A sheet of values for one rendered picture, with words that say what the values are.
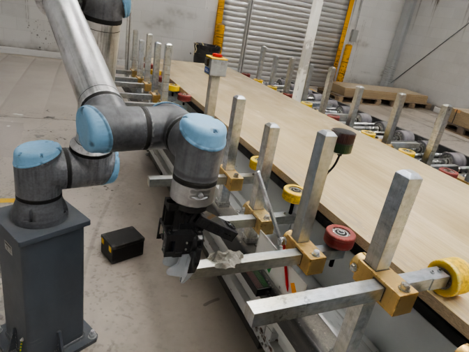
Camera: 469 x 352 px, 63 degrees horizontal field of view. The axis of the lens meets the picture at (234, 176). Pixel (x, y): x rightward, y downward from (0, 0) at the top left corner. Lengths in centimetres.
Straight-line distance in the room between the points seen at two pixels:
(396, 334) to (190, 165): 71
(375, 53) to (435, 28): 145
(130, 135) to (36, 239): 78
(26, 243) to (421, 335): 120
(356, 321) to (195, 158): 49
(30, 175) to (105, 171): 25
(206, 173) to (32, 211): 88
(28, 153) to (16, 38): 737
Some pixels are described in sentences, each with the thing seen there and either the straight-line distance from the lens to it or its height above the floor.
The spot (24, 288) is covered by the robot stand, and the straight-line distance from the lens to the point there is 159.
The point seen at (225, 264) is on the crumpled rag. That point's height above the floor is 87.
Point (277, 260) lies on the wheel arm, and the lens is 97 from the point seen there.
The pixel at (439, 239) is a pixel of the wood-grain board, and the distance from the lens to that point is 124.
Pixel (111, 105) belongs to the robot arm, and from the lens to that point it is 78.
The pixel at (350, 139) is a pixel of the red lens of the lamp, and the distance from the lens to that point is 95.
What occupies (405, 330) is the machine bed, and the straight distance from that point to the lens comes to 112.
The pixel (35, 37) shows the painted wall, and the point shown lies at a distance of 870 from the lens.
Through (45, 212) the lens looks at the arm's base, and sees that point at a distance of 149.
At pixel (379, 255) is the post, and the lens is 81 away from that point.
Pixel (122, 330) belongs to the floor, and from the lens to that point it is 194.
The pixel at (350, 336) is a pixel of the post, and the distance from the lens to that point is 93.
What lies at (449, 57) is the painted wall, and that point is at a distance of 1029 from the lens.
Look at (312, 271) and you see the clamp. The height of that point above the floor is 83.
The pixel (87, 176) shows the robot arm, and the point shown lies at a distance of 147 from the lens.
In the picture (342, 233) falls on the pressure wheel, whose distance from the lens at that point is 106.
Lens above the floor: 139
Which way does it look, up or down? 23 degrees down
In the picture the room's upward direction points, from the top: 10 degrees clockwise
